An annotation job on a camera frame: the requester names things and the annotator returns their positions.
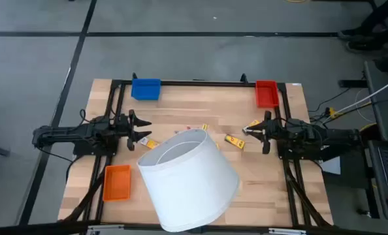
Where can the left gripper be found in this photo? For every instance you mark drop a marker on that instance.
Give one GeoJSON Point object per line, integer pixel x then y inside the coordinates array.
{"type": "Point", "coordinates": [131, 130]}

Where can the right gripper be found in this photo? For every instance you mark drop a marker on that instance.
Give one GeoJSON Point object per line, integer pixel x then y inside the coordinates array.
{"type": "Point", "coordinates": [274, 130]}

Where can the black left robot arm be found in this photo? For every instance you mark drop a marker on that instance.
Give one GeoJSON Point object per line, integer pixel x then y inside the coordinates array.
{"type": "Point", "coordinates": [66, 132]}

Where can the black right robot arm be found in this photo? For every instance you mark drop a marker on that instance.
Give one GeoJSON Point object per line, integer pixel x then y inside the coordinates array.
{"type": "Point", "coordinates": [331, 134]}

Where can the red plastic bin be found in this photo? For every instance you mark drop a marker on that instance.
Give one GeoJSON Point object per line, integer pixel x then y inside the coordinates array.
{"type": "Point", "coordinates": [267, 94]}

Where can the blue plastic bin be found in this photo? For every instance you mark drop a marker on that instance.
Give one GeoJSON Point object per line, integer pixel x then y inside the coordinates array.
{"type": "Point", "coordinates": [145, 89]}

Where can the red and white small packet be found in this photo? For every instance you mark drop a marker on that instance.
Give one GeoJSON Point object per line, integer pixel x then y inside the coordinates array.
{"type": "Point", "coordinates": [190, 127]}

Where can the orange plastic bin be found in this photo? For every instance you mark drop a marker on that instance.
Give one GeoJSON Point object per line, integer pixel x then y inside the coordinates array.
{"type": "Point", "coordinates": [117, 182]}

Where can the white fabric lampshade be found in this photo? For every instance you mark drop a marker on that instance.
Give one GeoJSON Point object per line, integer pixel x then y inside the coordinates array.
{"type": "Point", "coordinates": [190, 186]}

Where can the black desk foot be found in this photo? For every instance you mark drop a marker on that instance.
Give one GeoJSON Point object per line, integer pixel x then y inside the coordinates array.
{"type": "Point", "coordinates": [352, 84]}

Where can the grey desk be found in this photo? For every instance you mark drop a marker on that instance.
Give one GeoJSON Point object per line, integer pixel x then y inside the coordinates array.
{"type": "Point", "coordinates": [381, 104]}

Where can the black crossbar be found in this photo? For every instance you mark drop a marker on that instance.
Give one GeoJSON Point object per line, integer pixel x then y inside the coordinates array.
{"type": "Point", "coordinates": [34, 228]}

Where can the person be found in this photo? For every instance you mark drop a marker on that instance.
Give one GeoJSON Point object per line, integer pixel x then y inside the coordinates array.
{"type": "Point", "coordinates": [377, 16]}

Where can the black aluminium table frame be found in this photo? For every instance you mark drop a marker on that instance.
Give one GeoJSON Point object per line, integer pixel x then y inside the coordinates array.
{"type": "Point", "coordinates": [213, 83]}

